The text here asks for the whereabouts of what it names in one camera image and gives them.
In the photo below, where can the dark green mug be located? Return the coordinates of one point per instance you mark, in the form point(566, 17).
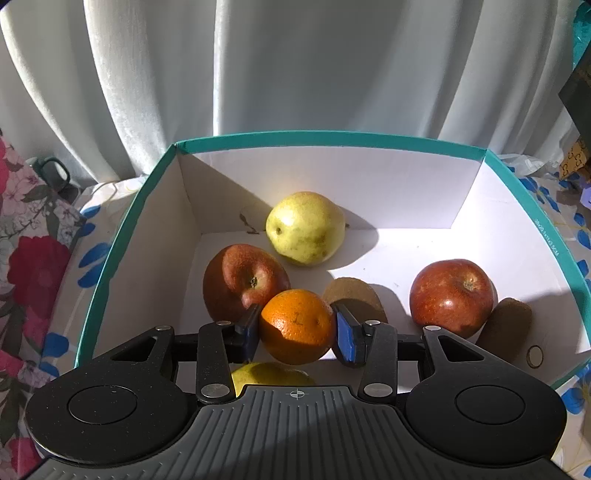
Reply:
point(39, 165)

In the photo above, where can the red apple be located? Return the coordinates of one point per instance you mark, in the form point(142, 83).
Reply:
point(448, 295)
point(235, 277)

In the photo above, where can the teal plastic bag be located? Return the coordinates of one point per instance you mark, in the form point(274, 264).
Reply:
point(582, 37)

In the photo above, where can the brown patterned box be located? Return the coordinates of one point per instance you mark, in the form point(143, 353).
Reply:
point(575, 159)

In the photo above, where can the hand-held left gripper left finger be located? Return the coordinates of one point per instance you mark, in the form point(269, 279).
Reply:
point(249, 334)

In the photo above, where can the teal cardboard box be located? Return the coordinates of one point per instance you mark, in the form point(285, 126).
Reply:
point(323, 175)

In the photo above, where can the light purple box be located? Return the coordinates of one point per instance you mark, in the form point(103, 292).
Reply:
point(586, 197)

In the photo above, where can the white curtain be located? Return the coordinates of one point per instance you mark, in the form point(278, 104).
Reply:
point(277, 69)

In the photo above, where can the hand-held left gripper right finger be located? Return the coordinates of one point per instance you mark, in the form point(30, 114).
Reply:
point(345, 337)

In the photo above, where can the brown kiwi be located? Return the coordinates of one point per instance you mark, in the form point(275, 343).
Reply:
point(355, 290)
point(505, 323)

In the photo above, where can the black plastic bag gold print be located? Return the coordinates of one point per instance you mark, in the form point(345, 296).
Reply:
point(579, 97)

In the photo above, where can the floral pink cushion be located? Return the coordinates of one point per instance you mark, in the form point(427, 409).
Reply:
point(32, 267)

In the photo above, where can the orange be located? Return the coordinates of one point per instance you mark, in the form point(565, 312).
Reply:
point(295, 323)

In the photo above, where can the yellow green pear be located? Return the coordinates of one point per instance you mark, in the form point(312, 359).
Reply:
point(304, 226)
point(268, 376)

